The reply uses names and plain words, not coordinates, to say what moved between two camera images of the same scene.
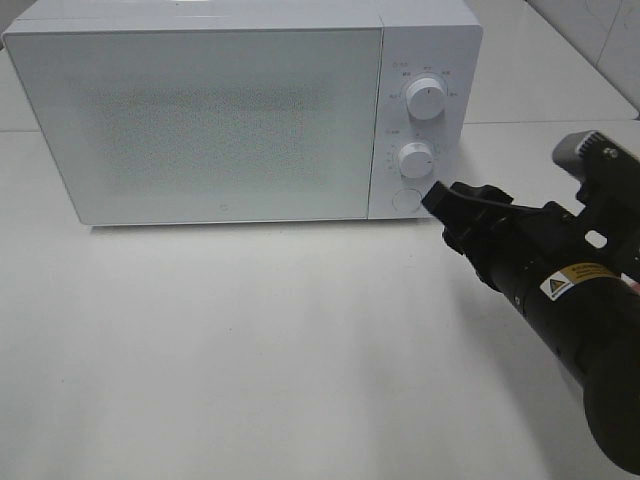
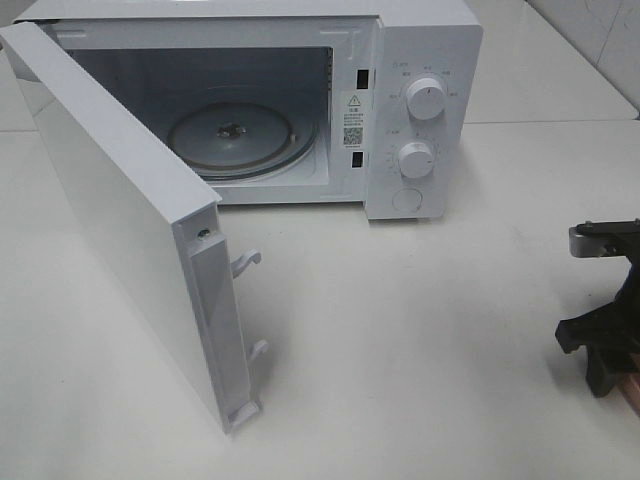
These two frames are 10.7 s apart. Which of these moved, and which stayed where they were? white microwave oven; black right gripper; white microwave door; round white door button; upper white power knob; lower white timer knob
Moved: white microwave door; black right gripper
Stayed: upper white power knob; white microwave oven; lower white timer knob; round white door button
